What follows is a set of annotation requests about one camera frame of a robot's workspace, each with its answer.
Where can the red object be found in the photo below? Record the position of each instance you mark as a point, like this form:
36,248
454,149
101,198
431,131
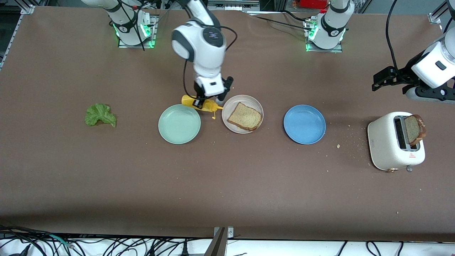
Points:
312,3

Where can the blue plate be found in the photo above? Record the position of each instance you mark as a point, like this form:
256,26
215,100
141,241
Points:
304,124

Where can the aluminium table edge rail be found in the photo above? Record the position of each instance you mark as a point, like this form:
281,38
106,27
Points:
17,33

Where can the metal bracket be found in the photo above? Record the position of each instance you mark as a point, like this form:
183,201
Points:
218,245

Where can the green lettuce leaf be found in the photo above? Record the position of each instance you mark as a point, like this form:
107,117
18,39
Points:
99,113

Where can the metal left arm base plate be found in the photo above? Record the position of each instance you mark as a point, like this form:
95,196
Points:
325,50

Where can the aluminium profile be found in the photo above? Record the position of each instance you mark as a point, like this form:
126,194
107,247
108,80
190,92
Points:
436,17

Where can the yellow mustard squeeze bottle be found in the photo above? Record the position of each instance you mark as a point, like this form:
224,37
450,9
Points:
211,106

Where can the grey box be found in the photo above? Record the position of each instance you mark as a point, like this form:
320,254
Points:
231,5

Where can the brown bread slice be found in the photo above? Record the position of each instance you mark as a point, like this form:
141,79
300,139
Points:
245,117

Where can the black power plug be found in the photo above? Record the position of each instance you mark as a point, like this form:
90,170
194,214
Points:
185,249

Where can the white toaster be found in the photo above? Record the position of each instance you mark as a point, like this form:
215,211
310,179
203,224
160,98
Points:
384,142

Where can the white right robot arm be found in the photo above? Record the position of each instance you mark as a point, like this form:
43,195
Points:
202,53

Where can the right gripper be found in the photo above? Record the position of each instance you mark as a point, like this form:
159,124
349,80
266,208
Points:
199,99

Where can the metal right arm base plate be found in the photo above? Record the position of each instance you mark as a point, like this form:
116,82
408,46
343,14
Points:
155,32

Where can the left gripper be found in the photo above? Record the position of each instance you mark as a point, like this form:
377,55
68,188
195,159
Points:
404,75

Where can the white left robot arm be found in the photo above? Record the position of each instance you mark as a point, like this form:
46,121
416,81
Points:
332,28

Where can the brown bread slice speckled crust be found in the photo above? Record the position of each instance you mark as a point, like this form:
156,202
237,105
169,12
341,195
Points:
414,129

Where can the mint green plate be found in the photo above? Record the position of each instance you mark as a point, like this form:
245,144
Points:
179,124

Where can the beige plate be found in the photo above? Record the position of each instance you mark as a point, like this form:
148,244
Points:
249,99

